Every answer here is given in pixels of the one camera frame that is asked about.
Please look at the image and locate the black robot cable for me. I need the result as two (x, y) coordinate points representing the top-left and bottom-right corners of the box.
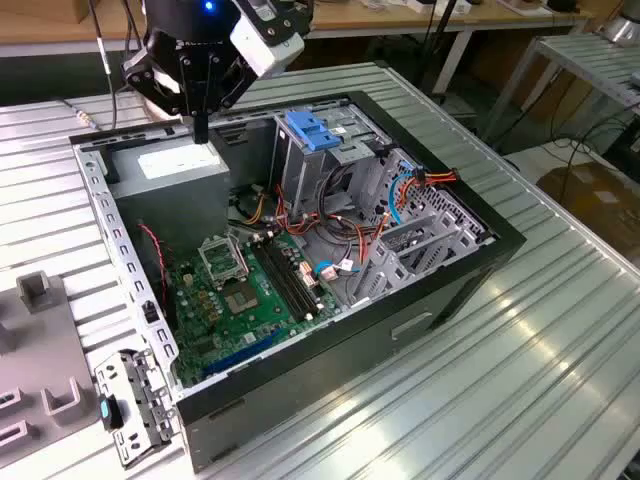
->
(62, 0), (121, 132)

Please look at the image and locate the green motherboard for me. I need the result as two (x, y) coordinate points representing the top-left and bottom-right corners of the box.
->
(164, 232), (346, 389)

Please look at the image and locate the CPU socket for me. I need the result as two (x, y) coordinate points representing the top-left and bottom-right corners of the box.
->
(222, 282), (261, 316)

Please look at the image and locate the white plug with blue wire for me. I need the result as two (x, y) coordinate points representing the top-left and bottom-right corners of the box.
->
(312, 258), (362, 285)

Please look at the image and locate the red black twisted wire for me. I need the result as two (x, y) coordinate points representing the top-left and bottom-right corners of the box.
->
(137, 222), (169, 304)

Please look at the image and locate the wooden desk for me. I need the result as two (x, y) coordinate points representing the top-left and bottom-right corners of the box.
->
(0, 0), (599, 96)

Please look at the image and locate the black open PC case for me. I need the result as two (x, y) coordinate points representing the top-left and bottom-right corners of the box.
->
(68, 89), (529, 474)

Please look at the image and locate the metal socket cover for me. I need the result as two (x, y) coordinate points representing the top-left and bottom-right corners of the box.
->
(197, 234), (250, 290)

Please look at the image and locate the grey power supply unit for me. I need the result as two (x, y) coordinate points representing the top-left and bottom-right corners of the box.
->
(107, 133), (232, 251)

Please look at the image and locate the blue data wire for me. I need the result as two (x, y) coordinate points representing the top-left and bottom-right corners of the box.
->
(387, 162), (426, 227)

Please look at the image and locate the metal slat side table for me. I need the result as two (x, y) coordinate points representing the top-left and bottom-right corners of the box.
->
(482, 32), (640, 146)

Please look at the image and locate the blue plastic drive bracket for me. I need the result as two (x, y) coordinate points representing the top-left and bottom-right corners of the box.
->
(285, 110), (343, 154)

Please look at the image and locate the grey parts rack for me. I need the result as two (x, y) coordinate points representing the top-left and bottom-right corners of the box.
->
(0, 269), (109, 454)

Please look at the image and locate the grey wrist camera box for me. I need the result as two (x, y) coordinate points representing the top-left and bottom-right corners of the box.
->
(229, 0), (315, 79)

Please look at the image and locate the black RAM slot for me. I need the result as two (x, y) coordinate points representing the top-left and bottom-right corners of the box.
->
(251, 238), (312, 324)
(262, 234), (324, 315)

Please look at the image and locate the yellow orange wire bundle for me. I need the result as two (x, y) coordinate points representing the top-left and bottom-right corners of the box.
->
(242, 184), (269, 226)

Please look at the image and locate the black stand pole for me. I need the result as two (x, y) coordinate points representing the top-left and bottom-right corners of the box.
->
(419, 0), (461, 96)

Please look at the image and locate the metal disk bay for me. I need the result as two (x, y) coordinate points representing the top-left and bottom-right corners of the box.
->
(344, 209), (496, 309)

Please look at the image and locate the orange red wire bundle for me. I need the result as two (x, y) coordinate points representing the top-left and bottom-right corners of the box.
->
(272, 192), (396, 269)

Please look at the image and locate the large labelled cardboard box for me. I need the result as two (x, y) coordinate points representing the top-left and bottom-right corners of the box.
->
(537, 162), (640, 251)

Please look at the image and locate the small brown box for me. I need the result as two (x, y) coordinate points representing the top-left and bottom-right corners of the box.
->
(74, 0), (146, 24)

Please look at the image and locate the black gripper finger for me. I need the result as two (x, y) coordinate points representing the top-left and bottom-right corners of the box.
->
(199, 54), (257, 145)
(121, 47), (201, 145)

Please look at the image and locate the metal drive cage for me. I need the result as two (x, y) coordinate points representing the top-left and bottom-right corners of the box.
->
(272, 102), (391, 216)

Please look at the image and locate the black clip with blue button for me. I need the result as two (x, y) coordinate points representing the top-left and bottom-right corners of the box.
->
(97, 393), (125, 431)

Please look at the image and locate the blue expansion slot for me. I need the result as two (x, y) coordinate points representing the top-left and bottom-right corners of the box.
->
(202, 332), (275, 377)

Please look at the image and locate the orange power wire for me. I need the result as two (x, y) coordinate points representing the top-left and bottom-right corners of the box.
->
(397, 167), (461, 206)

